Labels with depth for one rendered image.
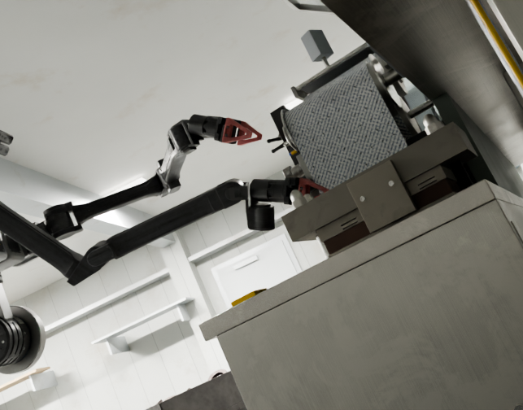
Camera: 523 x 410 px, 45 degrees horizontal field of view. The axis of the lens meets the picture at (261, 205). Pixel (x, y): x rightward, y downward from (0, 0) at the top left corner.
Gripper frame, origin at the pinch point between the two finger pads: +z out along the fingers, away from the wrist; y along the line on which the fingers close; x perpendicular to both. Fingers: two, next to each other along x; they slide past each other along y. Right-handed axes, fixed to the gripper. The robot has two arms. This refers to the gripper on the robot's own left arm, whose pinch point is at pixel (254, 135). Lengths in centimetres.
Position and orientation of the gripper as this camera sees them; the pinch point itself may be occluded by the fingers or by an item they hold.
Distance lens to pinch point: 170.2
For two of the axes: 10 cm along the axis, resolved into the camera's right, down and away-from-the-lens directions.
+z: 8.7, 2.1, -4.4
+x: 1.9, -9.8, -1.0
